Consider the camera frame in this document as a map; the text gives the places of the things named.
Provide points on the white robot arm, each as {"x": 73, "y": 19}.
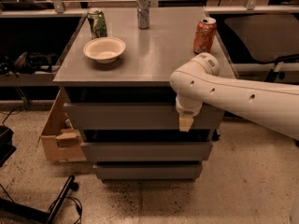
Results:
{"x": 252, "y": 176}

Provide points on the silver soda can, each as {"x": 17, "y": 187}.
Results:
{"x": 143, "y": 13}

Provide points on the cardboard box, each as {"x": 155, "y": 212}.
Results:
{"x": 59, "y": 140}

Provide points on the white paper bowl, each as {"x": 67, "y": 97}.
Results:
{"x": 105, "y": 49}

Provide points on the grey drawer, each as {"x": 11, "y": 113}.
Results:
{"x": 148, "y": 172}
{"x": 146, "y": 151}
{"x": 88, "y": 116}

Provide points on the black chair base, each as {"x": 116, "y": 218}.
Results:
{"x": 46, "y": 213}

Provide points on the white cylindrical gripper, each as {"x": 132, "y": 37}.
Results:
{"x": 188, "y": 110}

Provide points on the orange soda can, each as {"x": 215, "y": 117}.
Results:
{"x": 204, "y": 35}

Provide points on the grey middle drawer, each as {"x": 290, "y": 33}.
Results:
{"x": 146, "y": 151}

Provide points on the black headphones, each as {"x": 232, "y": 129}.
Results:
{"x": 28, "y": 63}

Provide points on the grey drawer cabinet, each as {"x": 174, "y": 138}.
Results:
{"x": 140, "y": 76}

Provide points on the black office chair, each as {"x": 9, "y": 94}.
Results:
{"x": 264, "y": 39}

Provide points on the green soda can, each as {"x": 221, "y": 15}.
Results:
{"x": 97, "y": 21}

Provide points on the black equipment case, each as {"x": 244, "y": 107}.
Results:
{"x": 6, "y": 147}

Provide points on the grey top drawer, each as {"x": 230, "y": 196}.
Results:
{"x": 88, "y": 116}

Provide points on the grey bottom drawer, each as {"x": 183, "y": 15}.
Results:
{"x": 148, "y": 172}

